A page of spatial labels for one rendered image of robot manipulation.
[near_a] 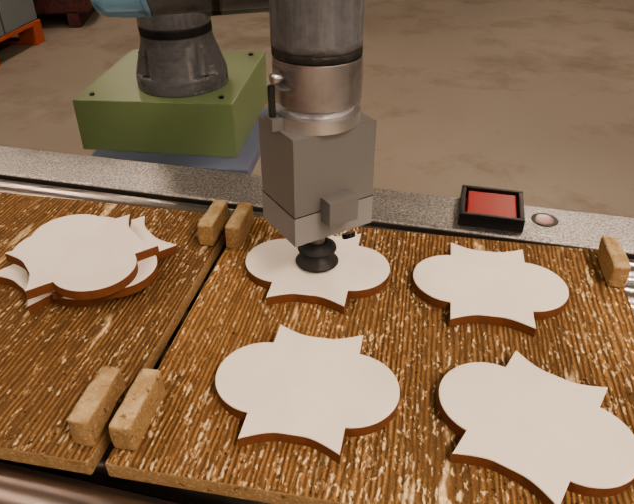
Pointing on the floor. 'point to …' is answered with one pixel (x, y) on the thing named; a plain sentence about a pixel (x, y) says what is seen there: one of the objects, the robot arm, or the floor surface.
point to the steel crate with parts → (78, 13)
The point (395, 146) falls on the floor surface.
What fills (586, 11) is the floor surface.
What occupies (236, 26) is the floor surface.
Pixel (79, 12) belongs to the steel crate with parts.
